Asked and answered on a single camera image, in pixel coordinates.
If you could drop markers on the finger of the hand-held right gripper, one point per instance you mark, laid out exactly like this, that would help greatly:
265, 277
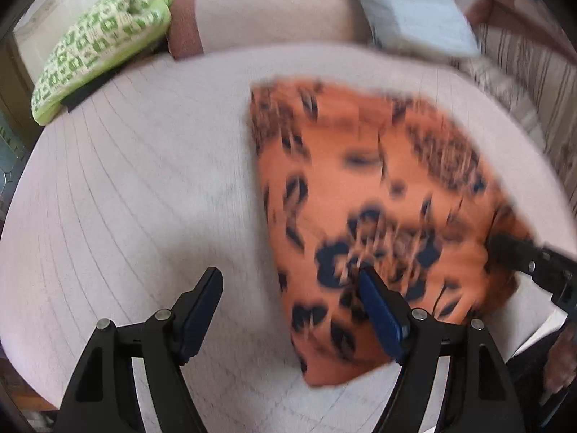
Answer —
545, 264

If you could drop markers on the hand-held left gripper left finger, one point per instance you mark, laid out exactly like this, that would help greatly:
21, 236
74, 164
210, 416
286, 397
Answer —
198, 311

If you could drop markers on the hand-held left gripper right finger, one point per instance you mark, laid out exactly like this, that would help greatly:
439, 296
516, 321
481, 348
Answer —
383, 311

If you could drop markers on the orange floral garment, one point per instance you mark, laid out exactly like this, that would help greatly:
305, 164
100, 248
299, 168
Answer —
360, 189

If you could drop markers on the person's right hand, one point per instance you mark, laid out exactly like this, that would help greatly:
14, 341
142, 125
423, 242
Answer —
559, 361

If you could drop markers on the striped cloth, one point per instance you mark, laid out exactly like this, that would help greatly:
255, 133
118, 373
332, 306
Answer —
509, 76

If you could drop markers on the black cloth strip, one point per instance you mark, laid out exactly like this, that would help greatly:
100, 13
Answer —
79, 99

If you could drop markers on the white pillow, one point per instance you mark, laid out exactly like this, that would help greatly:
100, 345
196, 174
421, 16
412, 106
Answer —
414, 13

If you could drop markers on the green patterned cushion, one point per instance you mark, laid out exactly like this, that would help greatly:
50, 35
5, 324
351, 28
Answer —
90, 45

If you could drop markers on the pink bolster cushion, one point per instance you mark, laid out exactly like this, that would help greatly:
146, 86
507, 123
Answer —
270, 13

